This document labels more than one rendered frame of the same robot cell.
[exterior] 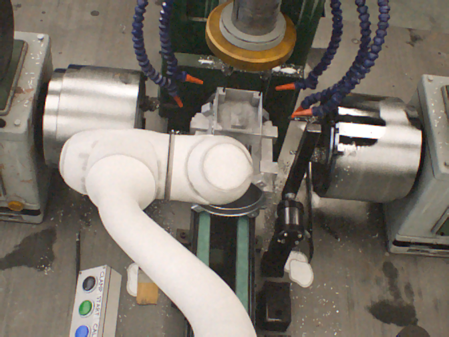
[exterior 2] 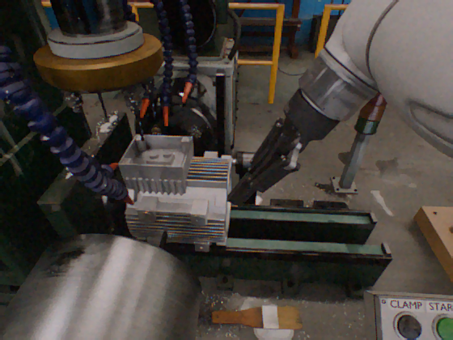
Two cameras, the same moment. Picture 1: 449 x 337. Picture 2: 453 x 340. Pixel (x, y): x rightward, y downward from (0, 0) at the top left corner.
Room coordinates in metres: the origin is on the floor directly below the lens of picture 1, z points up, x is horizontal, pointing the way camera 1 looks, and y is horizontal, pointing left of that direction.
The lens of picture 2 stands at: (0.72, 0.38, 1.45)
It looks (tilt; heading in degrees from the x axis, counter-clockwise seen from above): 41 degrees down; 282
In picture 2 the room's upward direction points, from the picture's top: straight up
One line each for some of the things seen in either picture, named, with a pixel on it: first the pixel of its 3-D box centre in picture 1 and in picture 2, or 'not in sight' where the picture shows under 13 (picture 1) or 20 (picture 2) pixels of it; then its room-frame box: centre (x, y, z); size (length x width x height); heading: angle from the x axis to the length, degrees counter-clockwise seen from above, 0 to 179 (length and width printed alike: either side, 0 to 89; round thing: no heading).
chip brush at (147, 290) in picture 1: (148, 265); (256, 317); (0.71, 0.13, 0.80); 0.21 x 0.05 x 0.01; 11
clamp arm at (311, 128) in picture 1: (300, 165); (222, 125); (0.85, -0.16, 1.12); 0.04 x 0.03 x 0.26; 8
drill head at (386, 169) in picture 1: (372, 148); (186, 114); (1.00, -0.33, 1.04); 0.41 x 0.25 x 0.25; 98
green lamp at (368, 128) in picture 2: not in sight; (367, 122); (0.46, -0.38, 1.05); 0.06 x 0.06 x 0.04
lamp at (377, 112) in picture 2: not in sight; (373, 108); (0.46, -0.38, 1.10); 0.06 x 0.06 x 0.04
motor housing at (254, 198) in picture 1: (230, 160); (184, 197); (0.90, -0.01, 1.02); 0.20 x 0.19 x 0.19; 7
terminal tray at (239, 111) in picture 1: (236, 120); (160, 163); (0.94, -0.01, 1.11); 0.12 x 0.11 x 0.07; 7
